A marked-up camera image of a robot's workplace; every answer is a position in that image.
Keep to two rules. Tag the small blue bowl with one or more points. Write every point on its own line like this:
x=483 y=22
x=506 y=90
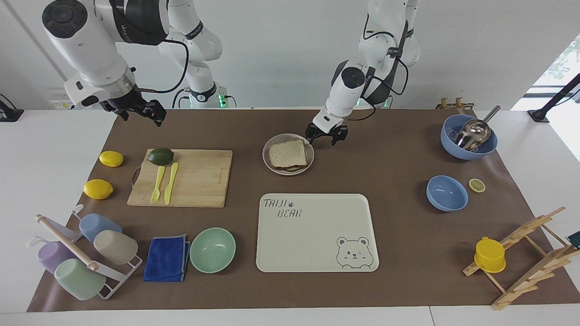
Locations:
x=447 y=194

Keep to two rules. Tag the yellow lemon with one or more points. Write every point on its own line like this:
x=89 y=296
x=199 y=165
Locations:
x=98 y=189
x=111 y=158

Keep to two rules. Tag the beige cup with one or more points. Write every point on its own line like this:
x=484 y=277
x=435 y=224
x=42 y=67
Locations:
x=117 y=246

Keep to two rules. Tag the yellow-green plastic fork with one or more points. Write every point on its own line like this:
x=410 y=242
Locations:
x=158 y=183

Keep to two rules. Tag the black stand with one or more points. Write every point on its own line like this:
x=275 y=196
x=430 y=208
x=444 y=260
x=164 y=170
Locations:
x=9 y=113
x=555 y=98

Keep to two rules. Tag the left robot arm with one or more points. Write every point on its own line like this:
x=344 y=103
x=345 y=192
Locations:
x=346 y=93

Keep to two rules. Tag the white bread slice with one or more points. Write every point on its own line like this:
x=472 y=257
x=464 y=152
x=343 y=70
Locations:
x=287 y=153

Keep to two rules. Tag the blue cup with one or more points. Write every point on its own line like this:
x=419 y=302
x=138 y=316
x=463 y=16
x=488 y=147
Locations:
x=97 y=225

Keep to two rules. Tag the mint green bowl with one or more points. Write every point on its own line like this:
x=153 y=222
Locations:
x=213 y=250

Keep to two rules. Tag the dark green avocado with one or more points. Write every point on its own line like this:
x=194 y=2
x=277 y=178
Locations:
x=161 y=156

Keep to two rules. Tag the yellow-green plastic knife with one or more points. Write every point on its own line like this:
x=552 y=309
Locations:
x=171 y=183

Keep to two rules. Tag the mint green cup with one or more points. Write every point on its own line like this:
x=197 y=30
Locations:
x=78 y=280

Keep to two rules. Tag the purple cup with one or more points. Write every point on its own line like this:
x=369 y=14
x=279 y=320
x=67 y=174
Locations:
x=52 y=256

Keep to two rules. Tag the halved green fruit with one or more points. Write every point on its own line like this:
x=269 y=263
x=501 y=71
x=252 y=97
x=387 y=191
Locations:
x=477 y=185

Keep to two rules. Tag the yellow cup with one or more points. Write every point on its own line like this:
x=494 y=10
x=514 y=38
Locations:
x=490 y=256

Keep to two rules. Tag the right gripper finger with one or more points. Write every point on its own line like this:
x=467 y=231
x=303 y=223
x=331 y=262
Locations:
x=156 y=107
x=155 y=118

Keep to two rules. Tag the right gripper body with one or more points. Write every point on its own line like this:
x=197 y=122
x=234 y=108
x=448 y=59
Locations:
x=126 y=103

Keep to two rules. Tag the dark green object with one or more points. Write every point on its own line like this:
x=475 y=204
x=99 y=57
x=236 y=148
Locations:
x=574 y=240

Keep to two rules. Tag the wooden cutting board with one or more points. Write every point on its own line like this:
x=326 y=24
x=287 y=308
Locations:
x=204 y=179

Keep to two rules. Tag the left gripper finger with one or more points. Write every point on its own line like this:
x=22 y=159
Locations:
x=311 y=134
x=339 y=136

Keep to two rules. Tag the blue folded cloth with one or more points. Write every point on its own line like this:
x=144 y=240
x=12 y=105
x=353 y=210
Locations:
x=165 y=258

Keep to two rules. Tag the beige round plate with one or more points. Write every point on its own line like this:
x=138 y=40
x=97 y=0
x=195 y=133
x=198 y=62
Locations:
x=272 y=170

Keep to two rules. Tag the cream tray with bear print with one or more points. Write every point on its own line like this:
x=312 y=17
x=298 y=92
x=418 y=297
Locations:
x=312 y=235

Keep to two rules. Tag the silver metal ladle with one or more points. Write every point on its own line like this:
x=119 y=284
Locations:
x=473 y=132

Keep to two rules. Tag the large blue bowl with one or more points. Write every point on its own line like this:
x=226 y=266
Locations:
x=471 y=153

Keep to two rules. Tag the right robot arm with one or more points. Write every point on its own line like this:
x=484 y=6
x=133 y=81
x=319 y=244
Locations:
x=86 y=43

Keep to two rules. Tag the white wall socket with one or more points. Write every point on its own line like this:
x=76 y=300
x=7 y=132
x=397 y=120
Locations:
x=61 y=104

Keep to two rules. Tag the wooden drying rack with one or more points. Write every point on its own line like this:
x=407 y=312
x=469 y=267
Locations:
x=534 y=271

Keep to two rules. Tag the small wooden holder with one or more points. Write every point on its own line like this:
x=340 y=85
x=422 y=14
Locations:
x=457 y=105

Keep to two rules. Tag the white cup rack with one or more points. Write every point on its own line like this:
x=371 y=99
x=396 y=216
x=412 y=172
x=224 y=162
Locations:
x=68 y=241

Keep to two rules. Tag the brown sandwich base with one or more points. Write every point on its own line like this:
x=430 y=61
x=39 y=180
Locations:
x=292 y=168

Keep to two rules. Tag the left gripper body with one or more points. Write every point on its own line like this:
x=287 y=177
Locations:
x=330 y=128

